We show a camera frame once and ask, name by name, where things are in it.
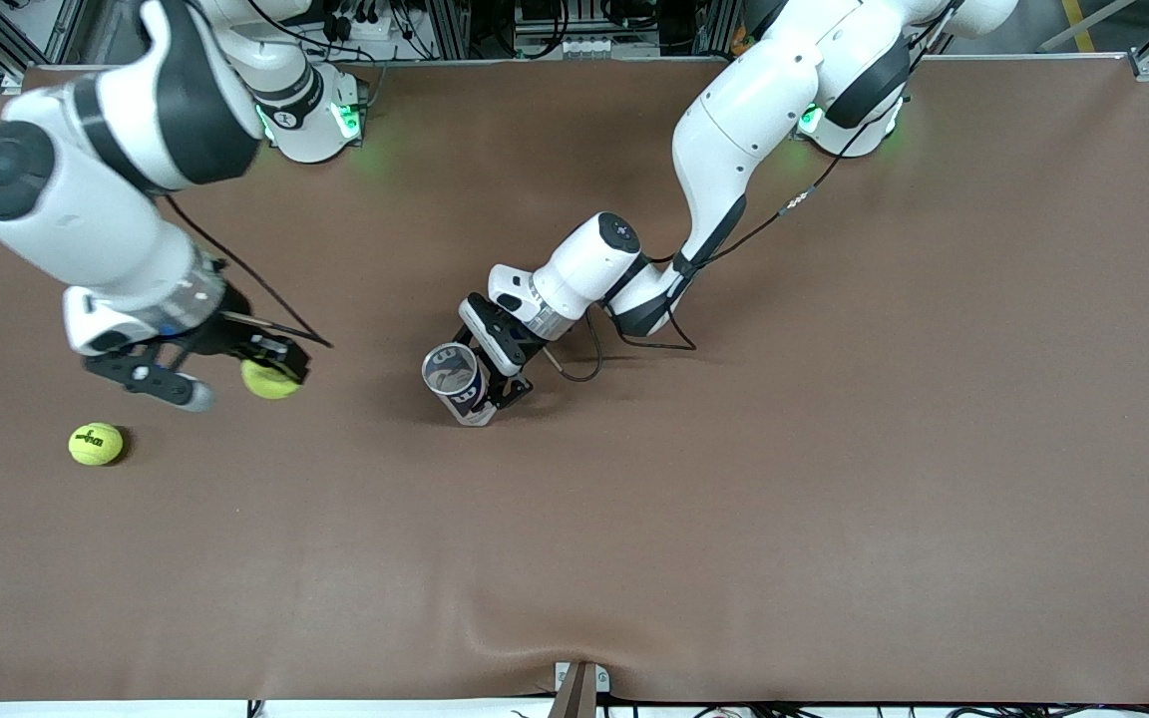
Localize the yellow Wilson tennis ball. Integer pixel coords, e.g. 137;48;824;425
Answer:
239;357;302;402
68;422;126;467

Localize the white blue tennis ball can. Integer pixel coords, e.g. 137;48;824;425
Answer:
421;341;498;429

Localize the brown table mat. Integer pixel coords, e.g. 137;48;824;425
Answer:
0;55;1149;705

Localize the white power strip with plugs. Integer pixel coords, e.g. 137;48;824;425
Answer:
320;0;391;43

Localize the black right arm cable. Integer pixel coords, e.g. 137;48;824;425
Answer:
164;194;334;350

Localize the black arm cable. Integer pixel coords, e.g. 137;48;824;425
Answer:
543;0;964;383
164;194;334;350

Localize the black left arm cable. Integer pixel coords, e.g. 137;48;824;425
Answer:
543;0;964;383

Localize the grey table edge bracket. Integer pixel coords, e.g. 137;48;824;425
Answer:
547;660;611;718

